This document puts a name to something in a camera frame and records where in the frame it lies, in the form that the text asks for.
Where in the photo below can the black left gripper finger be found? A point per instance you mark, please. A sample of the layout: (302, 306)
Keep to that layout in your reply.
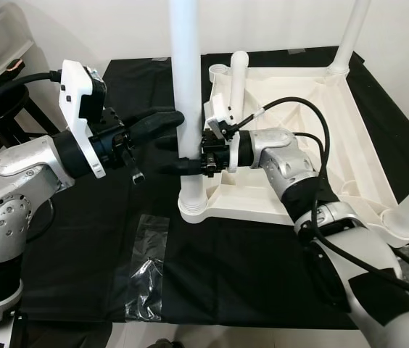
(157, 135)
(162, 116)

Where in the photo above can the clear plastic sheet piece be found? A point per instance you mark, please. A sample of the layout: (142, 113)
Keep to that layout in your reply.
(143, 268)

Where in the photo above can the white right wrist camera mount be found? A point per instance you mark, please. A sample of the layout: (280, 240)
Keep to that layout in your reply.
(219, 109)

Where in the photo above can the white plastic children table top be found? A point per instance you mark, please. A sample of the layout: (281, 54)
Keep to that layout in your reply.
(335, 130)

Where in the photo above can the black tablecloth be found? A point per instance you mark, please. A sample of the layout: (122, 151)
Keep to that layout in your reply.
(67, 246)

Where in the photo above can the dark left robot foot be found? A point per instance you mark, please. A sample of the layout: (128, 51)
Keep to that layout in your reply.
(164, 343)

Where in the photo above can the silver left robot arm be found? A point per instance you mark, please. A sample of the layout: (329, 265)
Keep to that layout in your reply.
(16, 174)

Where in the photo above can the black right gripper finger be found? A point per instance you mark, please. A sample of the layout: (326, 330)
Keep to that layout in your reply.
(179, 168)

